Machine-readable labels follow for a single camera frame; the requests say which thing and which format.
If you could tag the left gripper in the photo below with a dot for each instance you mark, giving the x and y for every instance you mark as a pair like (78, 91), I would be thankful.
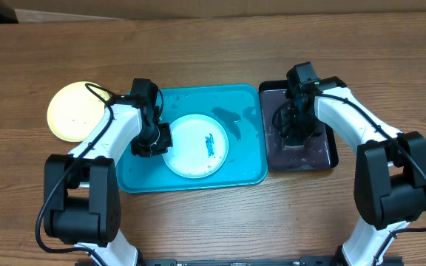
(166, 141)

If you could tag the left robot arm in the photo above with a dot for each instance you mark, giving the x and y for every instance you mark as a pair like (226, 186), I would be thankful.
(82, 206)

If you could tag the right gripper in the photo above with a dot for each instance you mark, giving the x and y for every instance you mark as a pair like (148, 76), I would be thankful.
(288, 130)

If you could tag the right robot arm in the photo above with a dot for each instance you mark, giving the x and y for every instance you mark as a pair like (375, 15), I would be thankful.
(390, 173)

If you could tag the cardboard backdrop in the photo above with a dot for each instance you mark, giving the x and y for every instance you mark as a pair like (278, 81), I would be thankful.
(152, 9)

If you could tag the black plastic tray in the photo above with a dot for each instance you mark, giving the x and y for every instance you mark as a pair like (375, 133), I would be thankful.
(318, 152)

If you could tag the green scrubbing sponge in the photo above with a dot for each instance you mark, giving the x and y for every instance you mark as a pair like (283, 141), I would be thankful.
(293, 143)

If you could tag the light blue plate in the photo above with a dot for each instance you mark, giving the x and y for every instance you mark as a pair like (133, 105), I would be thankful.
(199, 148)

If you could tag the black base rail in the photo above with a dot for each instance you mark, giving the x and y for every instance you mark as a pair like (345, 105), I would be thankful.
(304, 261)

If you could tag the yellow-rimmed plate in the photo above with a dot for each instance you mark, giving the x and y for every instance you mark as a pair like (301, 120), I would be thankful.
(74, 111)

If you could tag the teal plastic tray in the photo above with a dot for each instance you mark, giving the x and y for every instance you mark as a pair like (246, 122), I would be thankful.
(236, 108)

